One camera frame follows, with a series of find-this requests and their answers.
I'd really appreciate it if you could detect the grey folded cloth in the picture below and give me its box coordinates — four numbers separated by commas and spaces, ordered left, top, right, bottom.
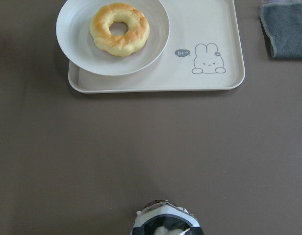
260, 0, 302, 59

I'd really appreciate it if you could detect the glazed ring donut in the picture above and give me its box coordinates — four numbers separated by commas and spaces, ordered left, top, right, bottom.
89, 2, 150, 57

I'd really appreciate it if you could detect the white round plate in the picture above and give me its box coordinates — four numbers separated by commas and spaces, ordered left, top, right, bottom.
56, 0, 170, 76

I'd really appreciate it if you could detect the tea bottle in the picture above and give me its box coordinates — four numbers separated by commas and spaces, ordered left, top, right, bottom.
130, 200, 204, 235

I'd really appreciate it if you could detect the cream tray with bunny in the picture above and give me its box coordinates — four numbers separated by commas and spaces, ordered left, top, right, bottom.
68, 0, 245, 94

